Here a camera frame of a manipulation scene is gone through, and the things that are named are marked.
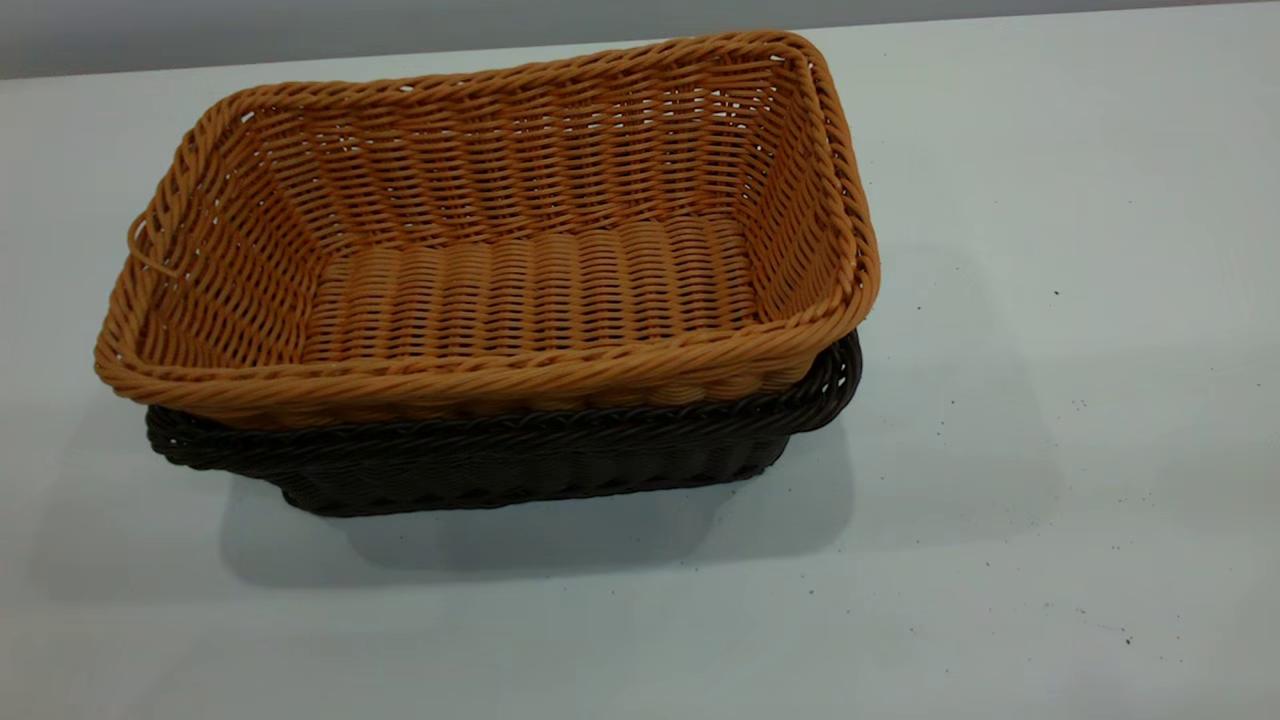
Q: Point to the orange woven basket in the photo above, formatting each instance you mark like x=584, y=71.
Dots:
x=500, y=385

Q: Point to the black woven basket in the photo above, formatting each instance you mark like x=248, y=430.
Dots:
x=500, y=465

